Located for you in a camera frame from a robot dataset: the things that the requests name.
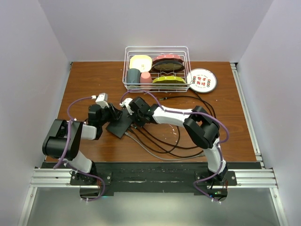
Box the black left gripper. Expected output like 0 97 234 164
99 103 123 126

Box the black network switch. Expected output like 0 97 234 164
106 109 133 139

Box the black round ethernet cable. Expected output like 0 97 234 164
128 128 181 153

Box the black cable teal band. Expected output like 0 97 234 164
129 90 216 158

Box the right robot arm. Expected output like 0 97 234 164
121 97 228 185

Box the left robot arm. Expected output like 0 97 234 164
42 103 122 185

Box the pink cup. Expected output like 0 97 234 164
140 72 152 91

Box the grey-blue mug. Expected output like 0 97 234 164
127 68 141 86

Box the yellow-green dotted plate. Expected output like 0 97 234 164
152 76 186 84

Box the cream square bowl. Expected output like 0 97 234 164
129 55 152 73

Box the red dotted plate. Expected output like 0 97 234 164
152 53 183 64

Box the white round printed plate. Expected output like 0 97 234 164
186 68 217 93

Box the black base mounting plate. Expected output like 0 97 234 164
41 161 263 197

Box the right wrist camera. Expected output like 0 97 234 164
119 98 134 115

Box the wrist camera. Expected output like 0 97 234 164
95 93 109 108
119 98 134 115

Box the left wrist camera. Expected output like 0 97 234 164
95 93 109 108

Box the white wire dish rack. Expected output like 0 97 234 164
122 46 192 92

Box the aluminium front rail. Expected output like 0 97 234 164
30 169 278 188

